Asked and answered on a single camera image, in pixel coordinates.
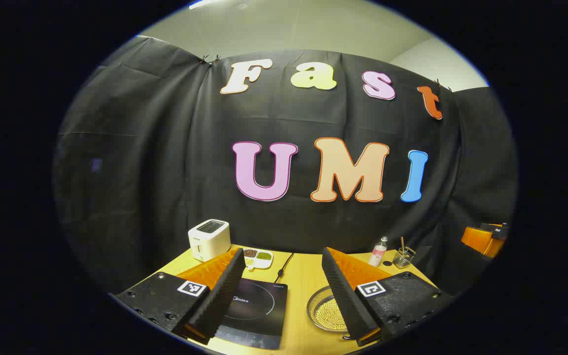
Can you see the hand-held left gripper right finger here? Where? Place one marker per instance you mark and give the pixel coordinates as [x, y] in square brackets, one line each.
[345, 296]

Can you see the white divided dish of beans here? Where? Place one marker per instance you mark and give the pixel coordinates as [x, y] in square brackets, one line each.
[259, 259]

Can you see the white toaster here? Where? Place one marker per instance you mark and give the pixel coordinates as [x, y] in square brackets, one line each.
[208, 241]

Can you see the clear bottle with pink label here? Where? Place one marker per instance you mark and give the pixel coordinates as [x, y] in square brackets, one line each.
[377, 254]

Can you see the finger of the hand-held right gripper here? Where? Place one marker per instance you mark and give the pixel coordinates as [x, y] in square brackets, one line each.
[479, 240]

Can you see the wooden stick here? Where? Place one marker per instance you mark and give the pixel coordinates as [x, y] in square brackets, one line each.
[403, 244]

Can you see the clear glass holder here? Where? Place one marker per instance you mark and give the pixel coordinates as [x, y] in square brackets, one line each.
[403, 259]

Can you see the black induction cooktop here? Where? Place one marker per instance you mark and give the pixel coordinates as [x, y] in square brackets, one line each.
[259, 310]

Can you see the pile of yellow beans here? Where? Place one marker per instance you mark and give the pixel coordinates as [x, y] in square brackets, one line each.
[331, 313]

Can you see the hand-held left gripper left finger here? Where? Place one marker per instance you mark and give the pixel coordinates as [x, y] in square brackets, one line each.
[225, 291]

